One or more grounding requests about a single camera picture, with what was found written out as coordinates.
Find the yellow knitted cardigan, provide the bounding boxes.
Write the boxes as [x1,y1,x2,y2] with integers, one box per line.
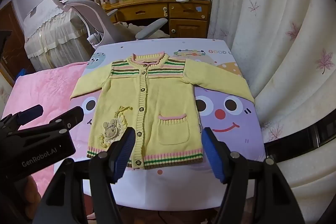
[70,50,255,170]

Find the grey office chair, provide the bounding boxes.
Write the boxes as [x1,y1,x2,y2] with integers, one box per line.
[50,0,168,45]

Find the pink blanket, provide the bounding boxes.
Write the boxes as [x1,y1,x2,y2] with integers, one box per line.
[1,61,91,188]

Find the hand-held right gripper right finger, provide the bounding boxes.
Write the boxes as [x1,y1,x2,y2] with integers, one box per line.
[201,127,306,224]

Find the cartoon printed mat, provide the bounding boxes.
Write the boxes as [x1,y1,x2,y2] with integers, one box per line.
[54,39,265,207]

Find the brown wooden door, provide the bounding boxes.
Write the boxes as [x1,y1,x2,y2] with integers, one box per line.
[0,1,34,85]

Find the person's left hand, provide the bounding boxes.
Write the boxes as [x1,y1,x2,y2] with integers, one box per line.
[22,176,44,210]

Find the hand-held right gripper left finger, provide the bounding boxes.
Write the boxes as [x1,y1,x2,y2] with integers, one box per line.
[39,127,136,224]

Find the white leaf print curtain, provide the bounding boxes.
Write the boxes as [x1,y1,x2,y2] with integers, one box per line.
[207,0,336,214]

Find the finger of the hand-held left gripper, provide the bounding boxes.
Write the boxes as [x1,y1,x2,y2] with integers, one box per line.
[0,105,44,132]
[10,106,84,135]

